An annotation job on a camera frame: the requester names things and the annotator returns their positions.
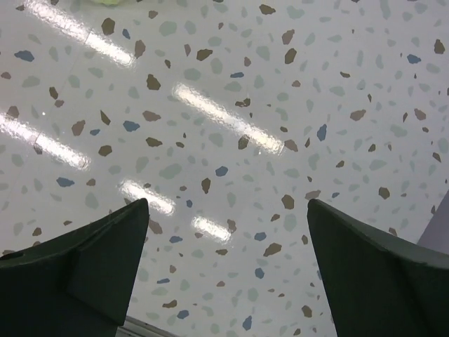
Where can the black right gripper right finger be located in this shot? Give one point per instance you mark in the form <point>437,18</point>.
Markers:
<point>377,284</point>

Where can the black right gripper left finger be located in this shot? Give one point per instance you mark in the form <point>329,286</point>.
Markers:
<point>78,284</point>

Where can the pale green avocado-print plastic bag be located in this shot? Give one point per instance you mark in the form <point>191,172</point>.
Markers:
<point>103,3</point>

